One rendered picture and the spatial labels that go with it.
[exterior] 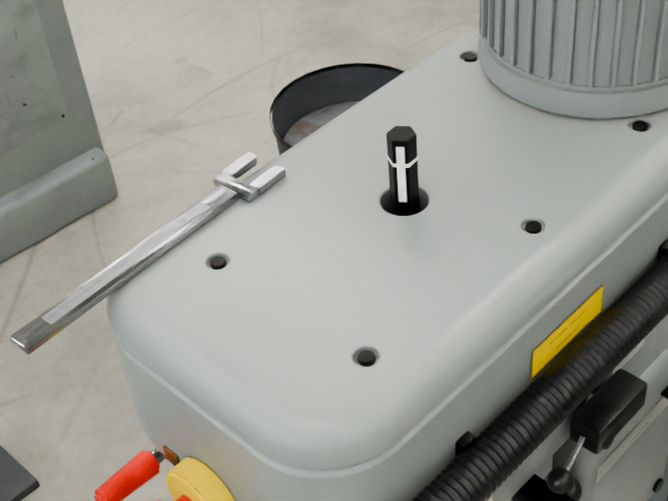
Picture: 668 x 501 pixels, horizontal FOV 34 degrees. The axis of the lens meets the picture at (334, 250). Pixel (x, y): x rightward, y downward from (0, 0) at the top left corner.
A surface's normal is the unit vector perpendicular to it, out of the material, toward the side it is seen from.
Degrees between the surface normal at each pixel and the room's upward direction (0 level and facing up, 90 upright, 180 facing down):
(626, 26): 90
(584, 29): 90
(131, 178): 0
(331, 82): 86
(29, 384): 0
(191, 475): 4
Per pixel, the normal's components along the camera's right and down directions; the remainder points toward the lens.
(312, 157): -0.08, -0.74
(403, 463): 0.72, 0.42
